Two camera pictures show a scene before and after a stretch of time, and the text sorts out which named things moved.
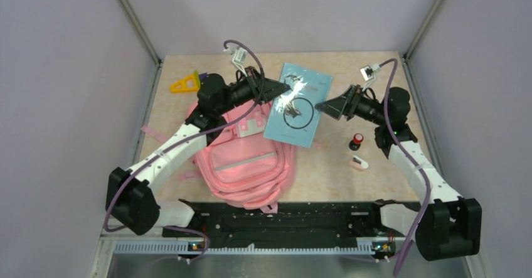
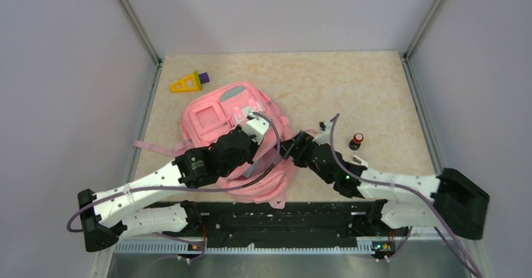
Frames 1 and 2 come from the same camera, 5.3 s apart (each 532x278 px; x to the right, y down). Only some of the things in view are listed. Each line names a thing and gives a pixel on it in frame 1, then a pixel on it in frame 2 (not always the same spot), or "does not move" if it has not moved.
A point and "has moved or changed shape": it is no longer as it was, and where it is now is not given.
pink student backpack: x=239 y=164 has moved or changed shape
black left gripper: x=254 y=81 to x=250 y=160
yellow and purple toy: x=189 y=84 does not move
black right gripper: x=344 y=105 to x=301 y=142
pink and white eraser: x=358 y=164 does not move
